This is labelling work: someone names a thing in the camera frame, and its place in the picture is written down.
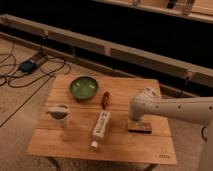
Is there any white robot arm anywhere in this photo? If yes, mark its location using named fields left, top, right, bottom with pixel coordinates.
left=128, top=87, right=213, bottom=171

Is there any black cable at right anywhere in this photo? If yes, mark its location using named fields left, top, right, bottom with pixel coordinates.
left=173, top=76, right=192, bottom=98

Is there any black floor cable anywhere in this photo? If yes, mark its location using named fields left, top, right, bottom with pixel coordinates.
left=0, top=36, right=72, bottom=129

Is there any green bowl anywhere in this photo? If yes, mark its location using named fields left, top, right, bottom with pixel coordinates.
left=69, top=76, right=99, bottom=100

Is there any power adapter box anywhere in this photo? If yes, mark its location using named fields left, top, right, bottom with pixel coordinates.
left=18, top=53, right=47, bottom=73

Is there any small red brown object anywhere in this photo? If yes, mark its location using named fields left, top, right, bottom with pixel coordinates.
left=102, top=92, right=110, bottom=109

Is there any wooden folding table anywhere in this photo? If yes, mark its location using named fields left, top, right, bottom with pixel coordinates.
left=27, top=75, right=177, bottom=165

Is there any white tube bottle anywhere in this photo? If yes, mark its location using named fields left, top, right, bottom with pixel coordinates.
left=91, top=111, right=111, bottom=149

